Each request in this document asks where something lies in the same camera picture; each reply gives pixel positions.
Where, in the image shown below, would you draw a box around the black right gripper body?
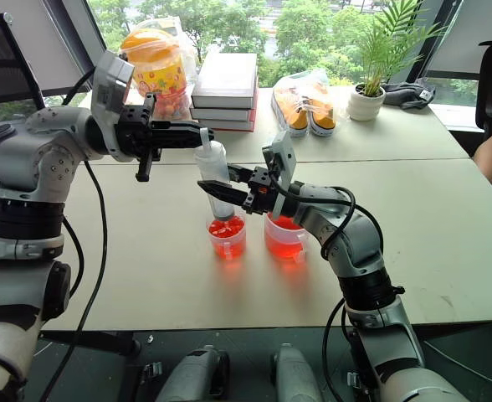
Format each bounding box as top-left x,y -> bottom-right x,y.
241,165 -> 279,216

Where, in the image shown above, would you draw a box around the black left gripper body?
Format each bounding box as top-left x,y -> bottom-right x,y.
114,94 -> 164,183

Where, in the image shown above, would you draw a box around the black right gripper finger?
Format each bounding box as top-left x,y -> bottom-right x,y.
227,163 -> 256,184
197,179 -> 248,208

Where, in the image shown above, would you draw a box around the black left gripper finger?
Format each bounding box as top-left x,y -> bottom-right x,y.
151,120 -> 215,140
157,134 -> 210,149

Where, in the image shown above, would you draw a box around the clear plastic bottle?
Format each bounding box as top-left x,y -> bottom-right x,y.
192,126 -> 237,224

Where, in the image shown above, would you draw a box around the small clear cup red liquid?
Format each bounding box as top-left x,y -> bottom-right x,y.
205,214 -> 248,263

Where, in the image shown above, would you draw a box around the large clear cup red liquid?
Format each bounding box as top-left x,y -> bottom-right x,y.
264,211 -> 310,264

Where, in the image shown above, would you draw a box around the thin white book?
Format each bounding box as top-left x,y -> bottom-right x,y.
188,104 -> 259,123

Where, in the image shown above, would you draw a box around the red edged book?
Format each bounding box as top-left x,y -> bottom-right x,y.
195,118 -> 258,133

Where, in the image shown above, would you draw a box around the yellow lidded candy jar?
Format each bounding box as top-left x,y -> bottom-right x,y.
120,28 -> 193,122

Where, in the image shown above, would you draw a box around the thick white book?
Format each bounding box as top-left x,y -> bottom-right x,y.
191,52 -> 259,111

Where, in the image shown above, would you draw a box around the yellow canvas shoe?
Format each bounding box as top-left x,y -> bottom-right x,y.
307,87 -> 338,137
272,85 -> 310,139

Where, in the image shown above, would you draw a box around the clear plastic bag around jar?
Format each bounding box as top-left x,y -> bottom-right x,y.
117,18 -> 200,123

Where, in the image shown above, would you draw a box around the orange shoes in bag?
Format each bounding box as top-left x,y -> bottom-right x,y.
269,68 -> 350,140

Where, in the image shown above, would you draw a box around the green palm in white pot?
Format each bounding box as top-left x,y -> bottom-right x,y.
347,0 -> 447,123

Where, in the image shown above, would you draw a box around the black mesh chair back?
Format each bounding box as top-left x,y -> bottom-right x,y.
0,12 -> 47,111

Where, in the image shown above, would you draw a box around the grey folded cloth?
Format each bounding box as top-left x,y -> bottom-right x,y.
381,80 -> 438,111

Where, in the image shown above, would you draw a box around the grey rounded robot leg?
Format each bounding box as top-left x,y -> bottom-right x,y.
156,344 -> 231,402
269,343 -> 327,402

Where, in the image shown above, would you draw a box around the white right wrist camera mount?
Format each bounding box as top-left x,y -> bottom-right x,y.
262,130 -> 299,221

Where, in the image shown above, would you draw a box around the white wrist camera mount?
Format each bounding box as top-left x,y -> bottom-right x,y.
90,49 -> 136,163
262,130 -> 299,221

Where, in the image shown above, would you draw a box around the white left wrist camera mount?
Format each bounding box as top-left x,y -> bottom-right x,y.
90,49 -> 136,163

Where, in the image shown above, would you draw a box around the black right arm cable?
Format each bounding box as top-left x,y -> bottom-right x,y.
269,172 -> 385,402

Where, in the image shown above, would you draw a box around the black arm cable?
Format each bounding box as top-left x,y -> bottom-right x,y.
36,68 -> 109,402
269,172 -> 385,402

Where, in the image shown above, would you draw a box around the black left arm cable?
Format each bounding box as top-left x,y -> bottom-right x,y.
36,68 -> 109,402

